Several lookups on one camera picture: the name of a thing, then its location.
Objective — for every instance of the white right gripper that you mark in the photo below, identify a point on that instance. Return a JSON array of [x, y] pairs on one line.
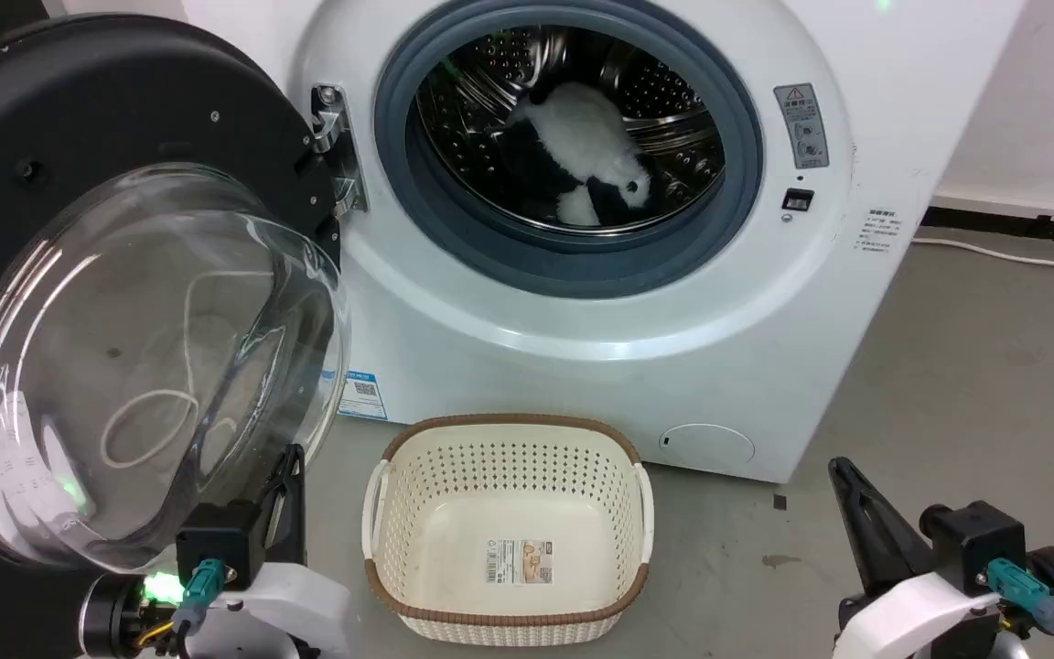
[[920, 613]]

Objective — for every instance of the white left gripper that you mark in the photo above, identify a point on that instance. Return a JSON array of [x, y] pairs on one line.
[[294, 609]]

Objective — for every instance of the black washer door with glass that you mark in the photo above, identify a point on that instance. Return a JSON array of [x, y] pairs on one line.
[[79, 119]]

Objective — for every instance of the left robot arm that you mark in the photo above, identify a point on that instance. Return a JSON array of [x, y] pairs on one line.
[[111, 613]]

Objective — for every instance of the white front-load washing machine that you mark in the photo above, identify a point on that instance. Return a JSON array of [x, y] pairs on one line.
[[527, 357]]

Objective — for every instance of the black door latch slot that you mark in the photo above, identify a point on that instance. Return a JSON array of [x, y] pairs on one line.
[[797, 199]]

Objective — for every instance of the metal door hinge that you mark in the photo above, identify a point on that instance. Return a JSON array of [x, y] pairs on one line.
[[337, 137]]

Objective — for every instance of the blue and white QR sticker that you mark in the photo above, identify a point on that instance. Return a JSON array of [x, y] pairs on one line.
[[363, 394]]

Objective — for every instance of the round white filter cover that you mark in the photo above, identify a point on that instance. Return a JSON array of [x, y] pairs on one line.
[[706, 446]]

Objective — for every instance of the cream laundry basket brown rim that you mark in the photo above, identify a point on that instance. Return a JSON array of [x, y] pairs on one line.
[[509, 522]]

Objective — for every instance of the basket product label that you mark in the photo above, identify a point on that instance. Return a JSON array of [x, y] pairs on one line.
[[519, 561]]

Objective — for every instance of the white text label sticker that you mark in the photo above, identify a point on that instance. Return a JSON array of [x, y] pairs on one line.
[[877, 232]]

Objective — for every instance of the grey warning sticker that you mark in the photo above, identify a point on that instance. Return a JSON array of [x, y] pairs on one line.
[[801, 125]]

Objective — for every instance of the stainless steel washer drum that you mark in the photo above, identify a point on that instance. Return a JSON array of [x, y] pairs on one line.
[[481, 82]]

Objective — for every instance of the black and white panda plush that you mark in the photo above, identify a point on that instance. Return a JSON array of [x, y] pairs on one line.
[[582, 137]]

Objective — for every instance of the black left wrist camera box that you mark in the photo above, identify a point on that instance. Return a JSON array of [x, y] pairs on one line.
[[219, 545]]

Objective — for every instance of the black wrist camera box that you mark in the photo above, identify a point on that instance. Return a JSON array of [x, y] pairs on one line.
[[219, 545], [975, 540]]

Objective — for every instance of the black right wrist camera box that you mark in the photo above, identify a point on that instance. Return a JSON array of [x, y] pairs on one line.
[[975, 540]]

